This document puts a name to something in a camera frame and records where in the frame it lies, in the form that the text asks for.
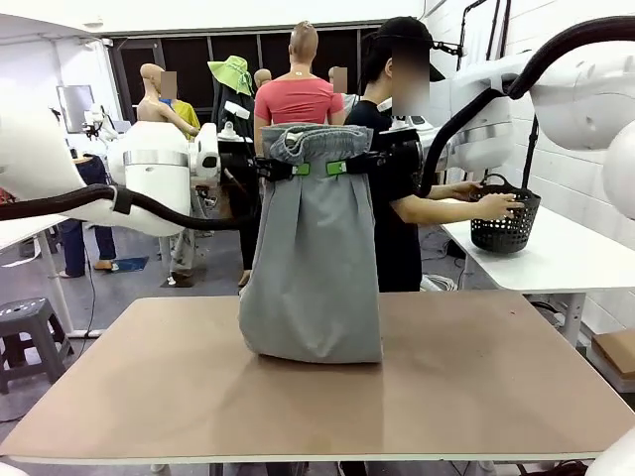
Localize person's left hand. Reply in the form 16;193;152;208
448;180;485;202

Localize white desk with pole legs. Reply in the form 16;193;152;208
0;212;106;339

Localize brown cardboard box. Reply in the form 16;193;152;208
591;330;635;394

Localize grey training pants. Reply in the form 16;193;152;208
237;123;385;366

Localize mannequin in blue jeans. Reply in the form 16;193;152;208
59;153;119;280

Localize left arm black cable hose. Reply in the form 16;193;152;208
0;182;260;233

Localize small white background robot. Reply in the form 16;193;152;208
81;102;121;141

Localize wall mounted grey screen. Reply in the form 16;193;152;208
55;84;96;135

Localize denim-blue floor mat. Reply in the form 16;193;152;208
110;255;151;275

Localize person in black t-shirt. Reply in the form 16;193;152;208
343;29;446;294

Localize grey plastic stool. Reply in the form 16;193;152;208
0;297;75;396

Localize dark perforated plastic basket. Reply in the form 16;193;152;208
468;173;543;256

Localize green sun hat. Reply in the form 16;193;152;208
206;55;257;95

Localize mannequin in pink top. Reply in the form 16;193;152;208
252;20;346;150

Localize bare tan mannequin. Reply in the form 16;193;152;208
136;62;173;126

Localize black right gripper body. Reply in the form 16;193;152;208
346;150;395;177

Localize person's right forearm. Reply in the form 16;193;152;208
396;194;482;226

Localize person's right hand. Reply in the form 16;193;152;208
477;191;526;223

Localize black tripod stand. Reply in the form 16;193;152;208
521;116;543;192

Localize person in yellow shirt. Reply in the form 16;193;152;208
161;70;202;141

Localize mannequin in grey-green trousers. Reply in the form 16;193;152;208
168;230;201;290

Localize white table by wall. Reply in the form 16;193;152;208
439;197;635;349

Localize black metal rack frame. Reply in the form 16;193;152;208
432;0;514;71

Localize black baseball cap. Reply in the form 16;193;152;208
374;16;446;83

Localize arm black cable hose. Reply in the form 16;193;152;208
0;182;260;233
419;14;635;199

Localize background person in white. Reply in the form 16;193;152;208
327;65;359;116

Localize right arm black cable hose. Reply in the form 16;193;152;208
419;14;635;199

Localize white hose on floor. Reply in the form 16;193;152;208
420;274;461;293

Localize mannequin in dark clothes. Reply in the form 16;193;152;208
212;83;261;290

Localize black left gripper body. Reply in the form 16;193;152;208
252;156;296;183

